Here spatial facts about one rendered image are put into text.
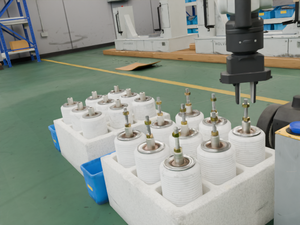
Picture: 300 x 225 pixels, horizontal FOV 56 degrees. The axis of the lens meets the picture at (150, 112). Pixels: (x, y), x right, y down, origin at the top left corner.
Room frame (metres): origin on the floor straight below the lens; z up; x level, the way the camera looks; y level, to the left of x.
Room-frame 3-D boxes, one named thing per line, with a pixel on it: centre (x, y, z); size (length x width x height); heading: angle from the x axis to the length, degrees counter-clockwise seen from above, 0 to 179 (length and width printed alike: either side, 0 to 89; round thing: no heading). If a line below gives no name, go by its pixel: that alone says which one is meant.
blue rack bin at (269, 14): (5.87, -2.59, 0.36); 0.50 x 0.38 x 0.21; 123
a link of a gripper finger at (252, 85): (0.71, -0.28, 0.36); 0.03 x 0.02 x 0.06; 172
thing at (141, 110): (1.17, 0.02, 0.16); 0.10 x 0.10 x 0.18
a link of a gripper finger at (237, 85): (0.71, -0.23, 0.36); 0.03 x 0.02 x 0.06; 172
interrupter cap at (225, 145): (0.65, -0.15, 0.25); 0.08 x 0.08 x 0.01
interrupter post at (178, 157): (0.59, -0.05, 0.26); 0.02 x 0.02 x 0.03
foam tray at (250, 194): (0.75, -0.09, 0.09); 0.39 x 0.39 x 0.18; 31
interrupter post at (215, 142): (0.65, -0.15, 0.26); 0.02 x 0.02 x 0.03
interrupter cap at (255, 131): (0.71, -0.25, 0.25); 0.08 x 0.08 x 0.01
